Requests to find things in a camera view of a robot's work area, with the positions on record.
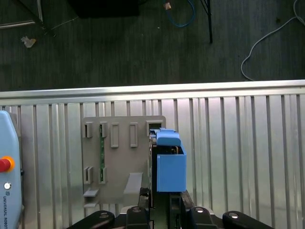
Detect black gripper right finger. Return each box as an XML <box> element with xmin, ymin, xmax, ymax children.
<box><xmin>168</xmin><ymin>190</ymin><xmax>275</xmax><ymax>229</ymax></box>

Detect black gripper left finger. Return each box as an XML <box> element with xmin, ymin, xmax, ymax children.
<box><xmin>67</xmin><ymin>187</ymin><xmax>153</xmax><ymax>229</ymax></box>

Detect hard disk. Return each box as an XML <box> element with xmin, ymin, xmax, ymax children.
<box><xmin>147</xmin><ymin>127</ymin><xmax>188</xmax><ymax>229</ymax></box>

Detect grey parts rack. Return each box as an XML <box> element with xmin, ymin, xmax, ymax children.
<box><xmin>82</xmin><ymin>115</ymin><xmax>167</xmax><ymax>208</ymax></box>

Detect green RAM stick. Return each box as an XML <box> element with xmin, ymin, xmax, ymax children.
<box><xmin>99</xmin><ymin>123</ymin><xmax>107</xmax><ymax>184</ymax></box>

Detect pale blue teach pendant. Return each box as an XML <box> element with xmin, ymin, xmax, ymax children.
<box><xmin>0</xmin><ymin>110</ymin><xmax>24</xmax><ymax>229</ymax></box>

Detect black metal stand leg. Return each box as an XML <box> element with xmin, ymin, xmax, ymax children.
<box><xmin>199</xmin><ymin>0</ymin><xmax>214</xmax><ymax>44</ymax></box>

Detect crumpled paper scrap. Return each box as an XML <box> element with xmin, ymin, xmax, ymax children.
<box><xmin>20</xmin><ymin>36</ymin><xmax>37</xmax><ymax>49</ymax></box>

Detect white floor cable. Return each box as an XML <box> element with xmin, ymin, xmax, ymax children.
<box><xmin>240</xmin><ymin>0</ymin><xmax>305</xmax><ymax>82</ymax></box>

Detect blue floor cable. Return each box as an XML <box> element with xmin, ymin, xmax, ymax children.
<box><xmin>165</xmin><ymin>0</ymin><xmax>197</xmax><ymax>27</ymax></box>

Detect metal frame legs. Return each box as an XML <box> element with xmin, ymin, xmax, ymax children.
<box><xmin>0</xmin><ymin>0</ymin><xmax>57</xmax><ymax>38</ymax></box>

